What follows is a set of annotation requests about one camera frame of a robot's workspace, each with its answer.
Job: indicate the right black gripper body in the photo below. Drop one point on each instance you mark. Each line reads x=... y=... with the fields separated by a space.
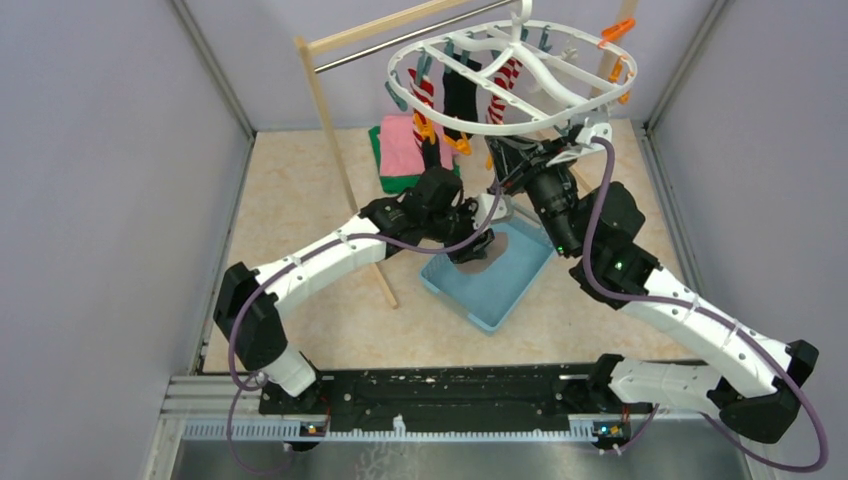
x=547 y=187

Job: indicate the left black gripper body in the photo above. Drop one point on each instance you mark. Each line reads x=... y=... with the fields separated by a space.
x=463 y=225

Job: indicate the beige sock striped cuff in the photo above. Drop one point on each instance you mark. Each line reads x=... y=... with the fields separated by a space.
x=492 y=253

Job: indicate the white round clip hanger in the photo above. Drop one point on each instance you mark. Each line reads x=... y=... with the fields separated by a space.
x=604 y=76

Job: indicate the black sock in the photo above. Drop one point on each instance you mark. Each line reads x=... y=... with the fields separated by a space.
x=460 y=96
x=430 y=149

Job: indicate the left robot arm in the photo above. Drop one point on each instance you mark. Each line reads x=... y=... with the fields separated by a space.
x=433 y=217

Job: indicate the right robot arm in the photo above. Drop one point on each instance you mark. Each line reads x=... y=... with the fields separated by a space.
x=743 y=378

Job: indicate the blue plastic basket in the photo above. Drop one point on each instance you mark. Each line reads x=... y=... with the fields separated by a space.
x=487 y=298

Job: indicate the pink folded cloth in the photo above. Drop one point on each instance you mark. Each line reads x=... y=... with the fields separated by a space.
x=400 y=155

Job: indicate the orange clothes peg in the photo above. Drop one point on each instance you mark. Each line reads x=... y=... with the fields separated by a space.
x=615 y=32

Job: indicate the metal hanging rod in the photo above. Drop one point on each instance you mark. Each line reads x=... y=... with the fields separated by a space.
x=395 y=21

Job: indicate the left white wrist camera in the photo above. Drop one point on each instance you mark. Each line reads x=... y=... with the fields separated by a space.
x=491 y=210

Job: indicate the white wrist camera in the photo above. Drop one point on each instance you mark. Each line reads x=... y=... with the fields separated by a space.
x=491 y=210
x=582 y=133

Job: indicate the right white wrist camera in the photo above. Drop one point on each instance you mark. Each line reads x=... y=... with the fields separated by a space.
x=582 y=133

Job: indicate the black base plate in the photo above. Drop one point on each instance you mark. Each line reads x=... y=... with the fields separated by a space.
x=478 y=399

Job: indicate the aluminium frame rail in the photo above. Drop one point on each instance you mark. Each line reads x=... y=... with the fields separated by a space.
x=217 y=411

